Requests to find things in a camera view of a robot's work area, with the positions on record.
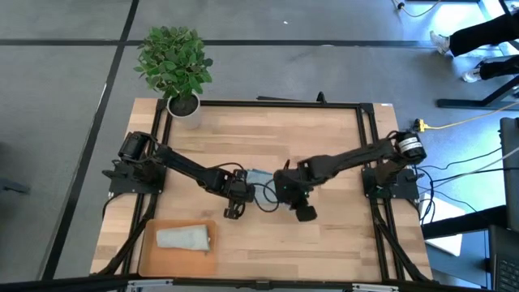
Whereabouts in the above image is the black aluminium table frame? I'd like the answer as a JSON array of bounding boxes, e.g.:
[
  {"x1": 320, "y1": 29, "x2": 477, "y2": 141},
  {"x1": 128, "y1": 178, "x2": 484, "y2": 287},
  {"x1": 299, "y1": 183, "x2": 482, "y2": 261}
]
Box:
[{"x1": 95, "y1": 98, "x2": 434, "y2": 285}]

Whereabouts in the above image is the black floor cable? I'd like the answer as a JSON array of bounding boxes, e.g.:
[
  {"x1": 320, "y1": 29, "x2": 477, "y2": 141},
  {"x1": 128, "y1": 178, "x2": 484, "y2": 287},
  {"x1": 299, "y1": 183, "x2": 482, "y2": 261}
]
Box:
[
  {"x1": 427, "y1": 146, "x2": 504, "y2": 171},
  {"x1": 429, "y1": 165, "x2": 519, "y2": 184}
]

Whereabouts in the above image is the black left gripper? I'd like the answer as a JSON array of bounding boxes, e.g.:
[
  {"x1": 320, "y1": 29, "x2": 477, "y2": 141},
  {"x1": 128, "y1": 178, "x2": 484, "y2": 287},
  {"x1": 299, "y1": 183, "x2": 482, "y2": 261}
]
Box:
[{"x1": 218, "y1": 168, "x2": 257, "y2": 221}]

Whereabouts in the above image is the black crossbar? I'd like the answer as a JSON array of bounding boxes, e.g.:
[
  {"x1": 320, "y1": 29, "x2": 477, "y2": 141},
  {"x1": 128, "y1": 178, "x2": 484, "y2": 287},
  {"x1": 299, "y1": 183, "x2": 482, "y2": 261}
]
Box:
[{"x1": 0, "y1": 273, "x2": 519, "y2": 292}]

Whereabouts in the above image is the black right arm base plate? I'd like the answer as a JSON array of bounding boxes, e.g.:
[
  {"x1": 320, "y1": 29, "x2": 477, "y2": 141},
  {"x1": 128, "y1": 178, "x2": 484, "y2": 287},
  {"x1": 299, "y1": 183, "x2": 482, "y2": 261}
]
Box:
[{"x1": 360, "y1": 166, "x2": 421, "y2": 200}]

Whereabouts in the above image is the silver bracket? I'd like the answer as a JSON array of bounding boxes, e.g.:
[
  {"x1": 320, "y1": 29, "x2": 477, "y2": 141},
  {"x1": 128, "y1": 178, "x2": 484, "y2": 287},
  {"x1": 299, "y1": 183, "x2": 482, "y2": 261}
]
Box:
[
  {"x1": 127, "y1": 278, "x2": 174, "y2": 292},
  {"x1": 350, "y1": 282, "x2": 401, "y2": 292}
]

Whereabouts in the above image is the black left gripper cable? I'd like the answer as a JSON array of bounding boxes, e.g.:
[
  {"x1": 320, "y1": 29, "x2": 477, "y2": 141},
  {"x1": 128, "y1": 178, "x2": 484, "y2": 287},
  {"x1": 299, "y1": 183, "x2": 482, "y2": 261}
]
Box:
[{"x1": 251, "y1": 181, "x2": 281, "y2": 213}]

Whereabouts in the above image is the black desk leg frame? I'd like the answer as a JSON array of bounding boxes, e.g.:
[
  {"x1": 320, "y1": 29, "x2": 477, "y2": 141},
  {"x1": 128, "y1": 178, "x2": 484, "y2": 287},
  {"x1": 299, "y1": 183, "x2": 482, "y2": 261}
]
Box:
[{"x1": 435, "y1": 0, "x2": 519, "y2": 110}]

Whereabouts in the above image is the green plant in white pot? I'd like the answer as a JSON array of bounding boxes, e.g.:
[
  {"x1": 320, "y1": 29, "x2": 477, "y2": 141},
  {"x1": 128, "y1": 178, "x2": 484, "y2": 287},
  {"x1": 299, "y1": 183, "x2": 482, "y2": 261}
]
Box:
[{"x1": 132, "y1": 24, "x2": 215, "y2": 131}]

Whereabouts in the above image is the yellow extension cable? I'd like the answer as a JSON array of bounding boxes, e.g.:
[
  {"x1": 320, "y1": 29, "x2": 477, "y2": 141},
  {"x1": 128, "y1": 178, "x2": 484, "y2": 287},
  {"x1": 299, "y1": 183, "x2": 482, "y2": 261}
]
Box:
[{"x1": 413, "y1": 100, "x2": 519, "y2": 133}]

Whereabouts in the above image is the black keyboard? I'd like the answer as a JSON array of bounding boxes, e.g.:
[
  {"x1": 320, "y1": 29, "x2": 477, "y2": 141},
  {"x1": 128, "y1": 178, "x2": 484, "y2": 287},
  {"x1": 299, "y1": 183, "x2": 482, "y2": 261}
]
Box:
[{"x1": 485, "y1": 224, "x2": 519, "y2": 292}]

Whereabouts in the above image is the thin cable with black plug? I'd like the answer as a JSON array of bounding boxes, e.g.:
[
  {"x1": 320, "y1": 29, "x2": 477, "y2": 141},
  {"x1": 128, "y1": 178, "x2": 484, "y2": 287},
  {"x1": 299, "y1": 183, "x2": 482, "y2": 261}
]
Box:
[{"x1": 390, "y1": 0, "x2": 444, "y2": 19}]

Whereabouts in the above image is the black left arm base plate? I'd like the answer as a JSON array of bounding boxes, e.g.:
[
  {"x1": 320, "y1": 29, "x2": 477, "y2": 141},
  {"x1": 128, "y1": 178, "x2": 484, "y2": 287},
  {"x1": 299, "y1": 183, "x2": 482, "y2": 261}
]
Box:
[{"x1": 107, "y1": 161, "x2": 168, "y2": 195}]

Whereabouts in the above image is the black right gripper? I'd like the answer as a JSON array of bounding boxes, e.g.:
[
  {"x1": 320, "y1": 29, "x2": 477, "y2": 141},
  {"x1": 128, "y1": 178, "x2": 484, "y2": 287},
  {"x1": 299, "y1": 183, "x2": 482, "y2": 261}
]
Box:
[{"x1": 272, "y1": 166, "x2": 319, "y2": 223}]

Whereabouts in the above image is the black equipment case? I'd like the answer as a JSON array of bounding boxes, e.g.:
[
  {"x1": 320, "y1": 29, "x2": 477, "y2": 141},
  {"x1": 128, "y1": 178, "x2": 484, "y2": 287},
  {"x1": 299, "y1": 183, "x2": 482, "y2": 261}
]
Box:
[{"x1": 499, "y1": 116, "x2": 519, "y2": 233}]

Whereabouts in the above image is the person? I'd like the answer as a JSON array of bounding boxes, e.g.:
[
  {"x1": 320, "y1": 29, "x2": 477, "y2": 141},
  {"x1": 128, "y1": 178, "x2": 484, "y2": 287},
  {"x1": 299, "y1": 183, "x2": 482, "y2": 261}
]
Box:
[{"x1": 428, "y1": 11, "x2": 519, "y2": 84}]

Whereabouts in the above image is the white sheet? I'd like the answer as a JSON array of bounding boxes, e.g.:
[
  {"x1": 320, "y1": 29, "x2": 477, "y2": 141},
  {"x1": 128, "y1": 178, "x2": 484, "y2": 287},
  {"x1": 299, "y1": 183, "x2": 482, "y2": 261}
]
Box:
[{"x1": 418, "y1": 191, "x2": 467, "y2": 258}]

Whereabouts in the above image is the orange plastic cup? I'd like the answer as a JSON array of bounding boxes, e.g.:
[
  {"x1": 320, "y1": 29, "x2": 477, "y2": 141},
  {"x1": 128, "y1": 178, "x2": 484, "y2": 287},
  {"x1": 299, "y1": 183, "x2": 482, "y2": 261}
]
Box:
[{"x1": 136, "y1": 218, "x2": 220, "y2": 279}]

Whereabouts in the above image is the teal microfiber towel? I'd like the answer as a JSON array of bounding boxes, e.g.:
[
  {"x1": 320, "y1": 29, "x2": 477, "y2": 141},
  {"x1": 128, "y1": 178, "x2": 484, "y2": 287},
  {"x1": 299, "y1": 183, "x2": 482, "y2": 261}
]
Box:
[{"x1": 244, "y1": 168, "x2": 281, "y2": 206}]

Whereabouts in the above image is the black beam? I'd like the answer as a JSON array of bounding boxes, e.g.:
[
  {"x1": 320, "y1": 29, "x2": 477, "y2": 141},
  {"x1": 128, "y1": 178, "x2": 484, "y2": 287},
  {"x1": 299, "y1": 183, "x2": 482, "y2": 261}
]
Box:
[{"x1": 420, "y1": 204, "x2": 510, "y2": 241}]

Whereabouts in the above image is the grey waffle microfiber towel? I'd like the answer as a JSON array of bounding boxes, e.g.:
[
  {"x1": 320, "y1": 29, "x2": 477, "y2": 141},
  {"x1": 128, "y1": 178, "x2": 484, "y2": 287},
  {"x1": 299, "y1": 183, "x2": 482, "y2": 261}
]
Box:
[{"x1": 155, "y1": 223, "x2": 212, "y2": 254}]

